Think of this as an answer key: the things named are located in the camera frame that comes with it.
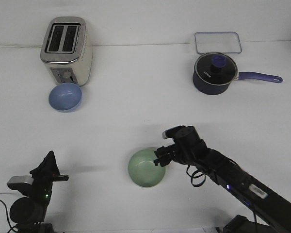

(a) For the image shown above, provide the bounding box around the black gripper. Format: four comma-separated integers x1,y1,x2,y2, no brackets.
154,126,208,167
21,150,68,200

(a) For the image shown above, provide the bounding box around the green bowl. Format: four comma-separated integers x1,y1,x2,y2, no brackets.
128,148,166,187

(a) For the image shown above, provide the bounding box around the blue bowl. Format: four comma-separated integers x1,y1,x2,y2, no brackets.
48,83,83,112

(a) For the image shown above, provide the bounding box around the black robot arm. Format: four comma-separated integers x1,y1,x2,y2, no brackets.
154,126,291,233
7,150,69,233

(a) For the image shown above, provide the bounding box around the dark blue saucepan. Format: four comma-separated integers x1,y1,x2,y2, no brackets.
192,70,283,95

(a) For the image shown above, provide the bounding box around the glass pot lid blue knob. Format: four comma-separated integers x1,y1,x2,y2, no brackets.
194,52,238,85

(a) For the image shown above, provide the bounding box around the cream and chrome toaster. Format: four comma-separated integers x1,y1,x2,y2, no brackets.
40,17,93,86

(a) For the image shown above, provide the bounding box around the clear container blue rim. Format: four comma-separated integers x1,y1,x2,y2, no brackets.
194,32,242,55

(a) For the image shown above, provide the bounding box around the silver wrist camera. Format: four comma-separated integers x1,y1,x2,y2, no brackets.
7,175,34,191
162,125,185,139

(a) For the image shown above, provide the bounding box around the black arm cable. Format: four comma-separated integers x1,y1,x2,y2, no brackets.
186,164,207,187

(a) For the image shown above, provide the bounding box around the black cable at left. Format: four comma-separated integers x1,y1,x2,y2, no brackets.
0,196,18,233

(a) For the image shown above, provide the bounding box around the white toaster power cord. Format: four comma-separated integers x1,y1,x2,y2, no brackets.
0,43,43,48

